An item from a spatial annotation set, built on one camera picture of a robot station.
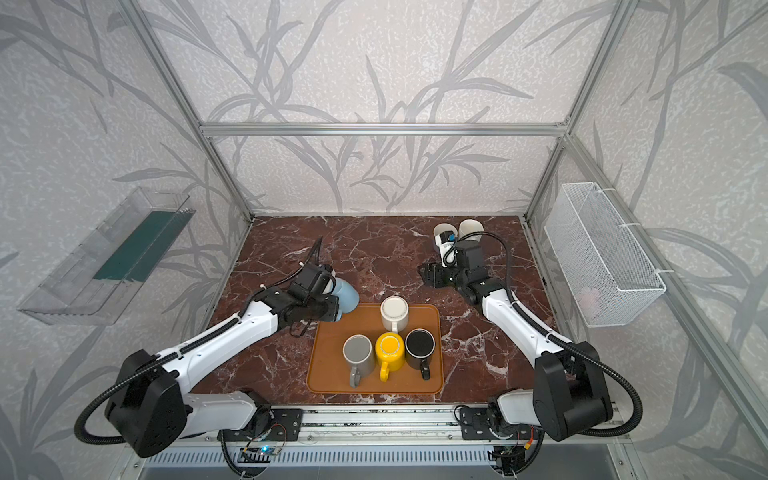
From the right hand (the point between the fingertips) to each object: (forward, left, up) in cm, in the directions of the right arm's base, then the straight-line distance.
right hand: (429, 258), depth 86 cm
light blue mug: (-9, +24, -8) cm, 27 cm away
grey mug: (-25, +19, -6) cm, 32 cm away
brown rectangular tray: (-26, +29, -17) cm, 43 cm away
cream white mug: (-12, +10, -10) cm, 19 cm away
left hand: (-10, +26, -6) cm, 28 cm away
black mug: (-23, +3, -7) cm, 25 cm away
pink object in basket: (-15, -38, +4) cm, 42 cm away
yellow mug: (-25, +11, -7) cm, 28 cm away
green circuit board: (-45, +41, -16) cm, 63 cm away
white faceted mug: (+20, -16, -9) cm, 27 cm away
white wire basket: (-17, -35, +18) cm, 43 cm away
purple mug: (+19, -6, -9) cm, 22 cm away
